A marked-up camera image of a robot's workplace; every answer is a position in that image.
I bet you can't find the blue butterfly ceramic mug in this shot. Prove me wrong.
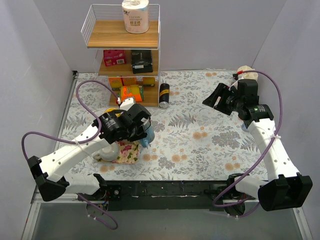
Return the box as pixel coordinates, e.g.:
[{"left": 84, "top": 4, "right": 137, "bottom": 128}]
[{"left": 139, "top": 125, "right": 155, "bottom": 148}]

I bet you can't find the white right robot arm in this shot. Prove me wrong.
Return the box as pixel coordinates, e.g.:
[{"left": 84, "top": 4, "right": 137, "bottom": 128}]
[{"left": 202, "top": 79, "right": 313, "bottom": 211}]

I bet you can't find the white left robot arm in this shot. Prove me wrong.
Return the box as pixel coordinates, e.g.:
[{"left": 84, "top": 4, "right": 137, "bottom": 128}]
[{"left": 27, "top": 103, "right": 151, "bottom": 202}]

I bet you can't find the yellow mug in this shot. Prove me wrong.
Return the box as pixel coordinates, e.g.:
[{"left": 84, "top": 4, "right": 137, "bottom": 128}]
[{"left": 104, "top": 107, "right": 121, "bottom": 115}]

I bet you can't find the white ceramic mug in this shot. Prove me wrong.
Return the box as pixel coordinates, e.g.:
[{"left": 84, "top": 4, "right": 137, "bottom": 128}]
[{"left": 93, "top": 144, "right": 120, "bottom": 162}]

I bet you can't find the orange yellow sponge pack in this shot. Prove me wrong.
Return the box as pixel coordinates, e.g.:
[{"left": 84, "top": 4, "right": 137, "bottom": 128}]
[{"left": 117, "top": 84, "right": 144, "bottom": 102}]

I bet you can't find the cartoon jar with cloth lid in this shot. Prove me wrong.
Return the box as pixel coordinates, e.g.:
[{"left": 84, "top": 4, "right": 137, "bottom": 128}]
[{"left": 237, "top": 65, "right": 259, "bottom": 81}]

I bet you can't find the yellow box middle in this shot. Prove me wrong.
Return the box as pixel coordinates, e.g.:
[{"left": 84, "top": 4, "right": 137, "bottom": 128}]
[{"left": 122, "top": 77, "right": 137, "bottom": 86}]

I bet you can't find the yellow box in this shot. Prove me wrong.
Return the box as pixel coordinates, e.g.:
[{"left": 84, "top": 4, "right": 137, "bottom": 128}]
[
  {"left": 108, "top": 77, "right": 123, "bottom": 91},
  {"left": 142, "top": 76, "right": 156, "bottom": 87},
  {"left": 122, "top": 77, "right": 137, "bottom": 86}
]

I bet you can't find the yellow box left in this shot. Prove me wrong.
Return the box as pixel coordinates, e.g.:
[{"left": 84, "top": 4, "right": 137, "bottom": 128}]
[{"left": 108, "top": 77, "right": 123, "bottom": 91}]

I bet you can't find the yellow box right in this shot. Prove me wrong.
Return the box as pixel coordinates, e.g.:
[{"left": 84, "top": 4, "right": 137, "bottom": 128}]
[{"left": 142, "top": 76, "right": 156, "bottom": 87}]

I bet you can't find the black beverage can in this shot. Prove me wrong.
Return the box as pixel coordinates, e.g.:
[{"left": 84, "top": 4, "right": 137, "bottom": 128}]
[{"left": 158, "top": 83, "right": 170, "bottom": 109}]

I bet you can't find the floral serving tray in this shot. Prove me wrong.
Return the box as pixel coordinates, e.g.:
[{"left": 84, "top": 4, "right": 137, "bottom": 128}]
[{"left": 96, "top": 111, "right": 144, "bottom": 166}]

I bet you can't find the floral tablecloth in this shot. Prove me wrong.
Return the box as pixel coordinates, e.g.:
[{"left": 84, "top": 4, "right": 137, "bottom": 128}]
[{"left": 70, "top": 70, "right": 261, "bottom": 180}]

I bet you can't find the black coffee bag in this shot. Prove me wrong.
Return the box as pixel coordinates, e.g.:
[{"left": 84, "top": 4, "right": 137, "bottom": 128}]
[{"left": 130, "top": 49, "right": 154, "bottom": 74}]

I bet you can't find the red tissue box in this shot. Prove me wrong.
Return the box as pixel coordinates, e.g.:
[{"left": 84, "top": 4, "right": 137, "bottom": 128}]
[{"left": 103, "top": 49, "right": 127, "bottom": 67}]

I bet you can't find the wrapped toilet paper roll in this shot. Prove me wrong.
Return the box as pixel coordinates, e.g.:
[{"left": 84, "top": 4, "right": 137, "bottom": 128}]
[{"left": 121, "top": 0, "right": 150, "bottom": 34}]

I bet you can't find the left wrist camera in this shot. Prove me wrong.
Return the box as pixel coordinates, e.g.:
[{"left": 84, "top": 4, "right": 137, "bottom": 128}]
[{"left": 119, "top": 97, "right": 136, "bottom": 111}]

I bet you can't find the wooden wire shelf rack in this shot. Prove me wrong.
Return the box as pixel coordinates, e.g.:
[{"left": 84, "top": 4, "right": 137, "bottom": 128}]
[{"left": 81, "top": 4, "right": 161, "bottom": 107}]

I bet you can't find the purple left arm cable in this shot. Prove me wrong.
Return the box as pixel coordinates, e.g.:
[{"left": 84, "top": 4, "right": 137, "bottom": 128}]
[{"left": 21, "top": 80, "right": 121, "bottom": 230}]

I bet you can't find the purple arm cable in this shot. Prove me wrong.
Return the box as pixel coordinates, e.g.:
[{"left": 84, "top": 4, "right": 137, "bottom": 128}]
[
  {"left": 212, "top": 69, "right": 281, "bottom": 219},
  {"left": 21, "top": 80, "right": 121, "bottom": 230}
]

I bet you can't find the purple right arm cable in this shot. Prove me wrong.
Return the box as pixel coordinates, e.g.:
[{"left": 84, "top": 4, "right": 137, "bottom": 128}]
[{"left": 212, "top": 69, "right": 281, "bottom": 219}]

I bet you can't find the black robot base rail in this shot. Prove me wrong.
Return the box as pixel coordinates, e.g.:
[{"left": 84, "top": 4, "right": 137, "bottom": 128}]
[{"left": 77, "top": 180, "right": 246, "bottom": 216}]

